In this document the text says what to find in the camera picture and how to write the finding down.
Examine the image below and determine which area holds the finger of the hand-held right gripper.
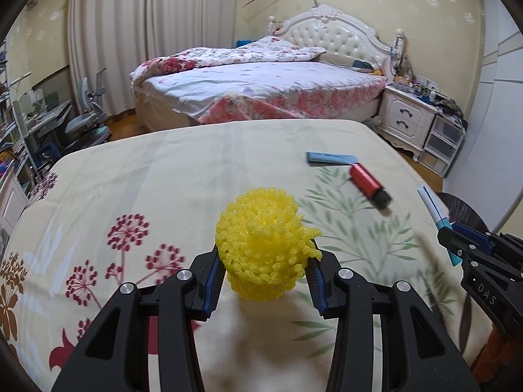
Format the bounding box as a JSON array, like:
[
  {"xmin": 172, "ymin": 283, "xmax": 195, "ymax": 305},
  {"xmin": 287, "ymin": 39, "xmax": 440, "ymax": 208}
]
[
  {"xmin": 436, "ymin": 229, "xmax": 523, "ymax": 272},
  {"xmin": 451, "ymin": 221, "xmax": 523, "ymax": 254}
]

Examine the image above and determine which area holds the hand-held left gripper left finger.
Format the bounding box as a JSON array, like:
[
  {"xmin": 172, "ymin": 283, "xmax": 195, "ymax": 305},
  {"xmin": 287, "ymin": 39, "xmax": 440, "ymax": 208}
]
[{"xmin": 51, "ymin": 243, "xmax": 225, "ymax": 392}]

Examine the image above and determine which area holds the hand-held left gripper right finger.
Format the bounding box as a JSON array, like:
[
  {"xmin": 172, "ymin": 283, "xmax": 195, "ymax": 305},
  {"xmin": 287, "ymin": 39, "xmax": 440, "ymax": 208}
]
[{"xmin": 306, "ymin": 249, "xmax": 481, "ymax": 392}]

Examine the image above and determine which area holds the waste bin with black bag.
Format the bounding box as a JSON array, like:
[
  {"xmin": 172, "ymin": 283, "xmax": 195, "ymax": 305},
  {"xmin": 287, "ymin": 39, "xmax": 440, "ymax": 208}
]
[{"xmin": 437, "ymin": 192, "xmax": 491, "ymax": 233}]

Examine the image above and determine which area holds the white and teal tube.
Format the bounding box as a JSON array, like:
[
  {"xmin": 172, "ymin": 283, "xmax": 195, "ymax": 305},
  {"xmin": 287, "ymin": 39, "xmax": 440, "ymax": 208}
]
[{"xmin": 417, "ymin": 187, "xmax": 462, "ymax": 266}]

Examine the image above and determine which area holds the yellow bristly scrubber ball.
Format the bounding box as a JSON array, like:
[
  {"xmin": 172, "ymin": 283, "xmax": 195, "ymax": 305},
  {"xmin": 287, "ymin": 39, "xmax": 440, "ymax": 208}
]
[{"xmin": 215, "ymin": 187, "xmax": 323, "ymax": 301}]

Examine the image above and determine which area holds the clear plastic drawer unit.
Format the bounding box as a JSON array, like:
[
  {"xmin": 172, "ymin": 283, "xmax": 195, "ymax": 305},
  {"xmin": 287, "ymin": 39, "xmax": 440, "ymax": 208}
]
[{"xmin": 419, "ymin": 112, "xmax": 466, "ymax": 174}]

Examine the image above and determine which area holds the red bottle with black cap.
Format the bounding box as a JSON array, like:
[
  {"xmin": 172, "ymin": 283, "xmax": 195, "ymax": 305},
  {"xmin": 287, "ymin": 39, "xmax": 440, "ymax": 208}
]
[{"xmin": 349, "ymin": 163, "xmax": 392, "ymax": 209}]

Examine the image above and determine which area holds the blue blister pack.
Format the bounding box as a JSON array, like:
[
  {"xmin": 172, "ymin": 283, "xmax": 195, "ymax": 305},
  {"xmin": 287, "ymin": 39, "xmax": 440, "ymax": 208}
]
[{"xmin": 306, "ymin": 151, "xmax": 358, "ymax": 167}]

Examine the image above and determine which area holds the white sliding wardrobe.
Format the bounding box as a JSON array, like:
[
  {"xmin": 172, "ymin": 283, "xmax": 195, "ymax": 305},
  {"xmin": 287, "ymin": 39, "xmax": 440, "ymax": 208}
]
[{"xmin": 445, "ymin": 0, "xmax": 523, "ymax": 233}]

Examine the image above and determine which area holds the white nightstand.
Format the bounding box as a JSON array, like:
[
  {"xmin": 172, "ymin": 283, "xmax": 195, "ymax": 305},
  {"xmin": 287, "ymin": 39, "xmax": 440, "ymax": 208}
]
[{"xmin": 376, "ymin": 86, "xmax": 438, "ymax": 162}]

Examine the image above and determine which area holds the cluster of small bottles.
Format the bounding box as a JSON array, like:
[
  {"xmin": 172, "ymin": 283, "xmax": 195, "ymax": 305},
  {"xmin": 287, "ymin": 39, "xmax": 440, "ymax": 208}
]
[{"xmin": 392, "ymin": 49, "xmax": 440, "ymax": 99}]

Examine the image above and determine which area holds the grey desk chair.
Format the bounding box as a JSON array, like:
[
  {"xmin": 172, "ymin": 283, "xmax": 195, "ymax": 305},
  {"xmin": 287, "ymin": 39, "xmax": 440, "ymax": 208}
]
[{"xmin": 63, "ymin": 71, "xmax": 112, "ymax": 152}]

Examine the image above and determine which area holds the pillow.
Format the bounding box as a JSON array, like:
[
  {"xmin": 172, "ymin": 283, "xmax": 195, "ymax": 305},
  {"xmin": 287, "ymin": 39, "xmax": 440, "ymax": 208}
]
[{"xmin": 323, "ymin": 51, "xmax": 385, "ymax": 74}]

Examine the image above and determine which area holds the floral quilt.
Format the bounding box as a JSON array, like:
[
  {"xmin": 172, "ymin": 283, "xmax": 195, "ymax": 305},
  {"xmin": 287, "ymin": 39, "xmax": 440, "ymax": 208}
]
[{"xmin": 131, "ymin": 36, "xmax": 328, "ymax": 86}]

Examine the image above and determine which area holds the grey study desk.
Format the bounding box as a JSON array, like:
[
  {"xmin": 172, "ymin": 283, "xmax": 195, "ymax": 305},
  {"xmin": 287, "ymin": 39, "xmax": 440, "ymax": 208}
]
[{"xmin": 16, "ymin": 100, "xmax": 74, "ymax": 160}]

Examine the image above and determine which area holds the white bed with tufted headboard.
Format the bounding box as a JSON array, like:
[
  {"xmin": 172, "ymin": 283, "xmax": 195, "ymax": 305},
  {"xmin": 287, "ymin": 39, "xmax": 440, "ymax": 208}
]
[{"xmin": 130, "ymin": 4, "xmax": 405, "ymax": 133}]

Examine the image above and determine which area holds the bookshelf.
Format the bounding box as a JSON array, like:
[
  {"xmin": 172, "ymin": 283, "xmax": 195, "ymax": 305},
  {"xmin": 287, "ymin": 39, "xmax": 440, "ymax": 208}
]
[{"xmin": 0, "ymin": 41, "xmax": 37, "ymax": 197}]

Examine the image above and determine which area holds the beige curtain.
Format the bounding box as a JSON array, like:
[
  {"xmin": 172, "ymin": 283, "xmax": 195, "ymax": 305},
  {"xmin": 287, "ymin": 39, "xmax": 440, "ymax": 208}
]
[{"xmin": 67, "ymin": 0, "xmax": 240, "ymax": 117}]

